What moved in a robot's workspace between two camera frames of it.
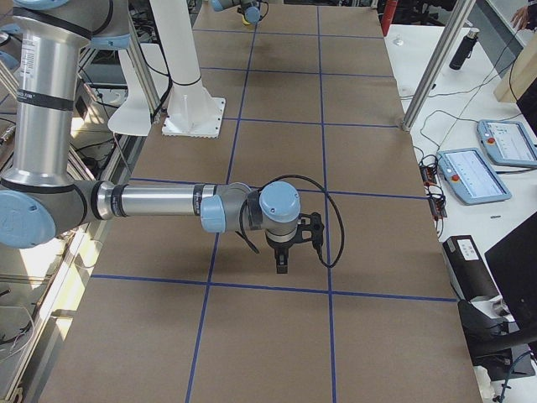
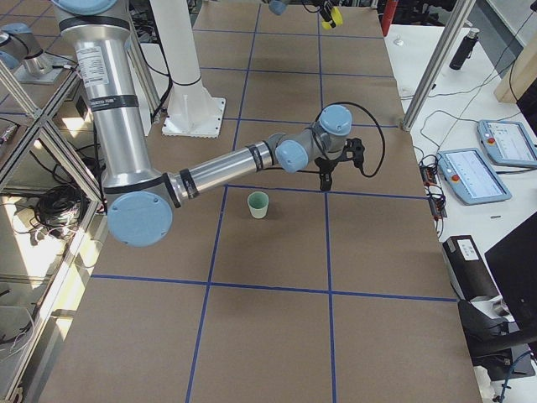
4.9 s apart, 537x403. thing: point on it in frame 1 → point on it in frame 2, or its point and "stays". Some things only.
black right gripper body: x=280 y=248 → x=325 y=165
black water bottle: x=465 y=49 stays
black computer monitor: x=514 y=262 stays
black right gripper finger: x=279 y=259 → x=323 y=181
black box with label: x=468 y=269 stays
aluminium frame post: x=437 y=65 stays
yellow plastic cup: x=245 y=21 → x=337 y=18
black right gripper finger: x=284 y=260 → x=328 y=180
